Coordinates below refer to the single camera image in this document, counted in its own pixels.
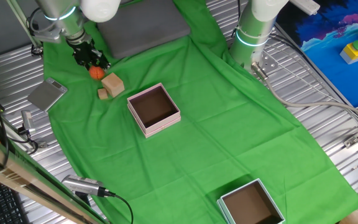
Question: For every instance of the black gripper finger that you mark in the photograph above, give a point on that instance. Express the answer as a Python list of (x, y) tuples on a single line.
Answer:
[(87, 63), (102, 60)]

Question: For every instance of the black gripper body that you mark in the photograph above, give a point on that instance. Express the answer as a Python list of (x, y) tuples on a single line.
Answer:
[(84, 51)]

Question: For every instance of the orange mini basketball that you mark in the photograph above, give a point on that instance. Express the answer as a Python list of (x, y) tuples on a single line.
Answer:
[(96, 73)]

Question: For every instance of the large wooden block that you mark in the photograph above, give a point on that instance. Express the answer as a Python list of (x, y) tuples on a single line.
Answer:
[(113, 84)]

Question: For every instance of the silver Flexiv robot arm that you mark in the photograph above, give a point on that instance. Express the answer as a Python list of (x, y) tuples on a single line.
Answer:
[(64, 15)]

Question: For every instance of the pink gift box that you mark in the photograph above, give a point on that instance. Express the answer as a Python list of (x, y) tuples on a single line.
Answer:
[(152, 121)]

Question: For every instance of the teal gift box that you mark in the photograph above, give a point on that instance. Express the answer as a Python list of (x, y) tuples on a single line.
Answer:
[(250, 208)]

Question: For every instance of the yellow box green button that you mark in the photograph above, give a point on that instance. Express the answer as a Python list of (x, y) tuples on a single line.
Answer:
[(351, 54)]

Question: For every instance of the small wooden cube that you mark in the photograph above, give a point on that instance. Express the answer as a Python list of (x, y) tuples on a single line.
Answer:
[(102, 94)]

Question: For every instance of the silver digital kitchen scale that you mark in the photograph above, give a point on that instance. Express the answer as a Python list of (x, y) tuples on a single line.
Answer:
[(45, 95)]

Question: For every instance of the grey cushion pad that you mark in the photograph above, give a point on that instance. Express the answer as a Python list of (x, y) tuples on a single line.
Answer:
[(145, 28)]

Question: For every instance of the green aluminium strut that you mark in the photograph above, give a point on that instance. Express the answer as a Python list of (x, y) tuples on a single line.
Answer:
[(23, 21)]

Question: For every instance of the green cloth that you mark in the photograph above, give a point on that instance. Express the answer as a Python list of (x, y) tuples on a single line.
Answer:
[(197, 140)]

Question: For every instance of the white power strip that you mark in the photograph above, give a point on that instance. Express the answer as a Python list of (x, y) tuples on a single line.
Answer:
[(306, 6)]

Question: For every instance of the blue painted mat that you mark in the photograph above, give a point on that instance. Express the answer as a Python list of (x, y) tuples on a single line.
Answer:
[(337, 81)]

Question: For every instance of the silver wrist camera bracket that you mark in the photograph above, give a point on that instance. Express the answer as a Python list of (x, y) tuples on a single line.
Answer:
[(47, 35)]

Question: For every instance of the silver camera with black mount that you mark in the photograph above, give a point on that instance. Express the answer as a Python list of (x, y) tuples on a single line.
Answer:
[(82, 185)]

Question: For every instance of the brown desk edge rail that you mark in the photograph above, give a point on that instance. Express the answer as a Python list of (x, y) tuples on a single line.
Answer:
[(26, 183)]

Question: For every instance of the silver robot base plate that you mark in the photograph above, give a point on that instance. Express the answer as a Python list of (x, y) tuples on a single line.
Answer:
[(270, 65)]

